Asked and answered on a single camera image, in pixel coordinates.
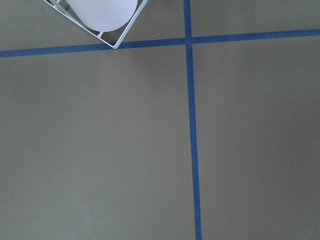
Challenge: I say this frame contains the white wire cup rack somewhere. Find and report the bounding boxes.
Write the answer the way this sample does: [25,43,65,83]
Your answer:
[45,0,148,49]

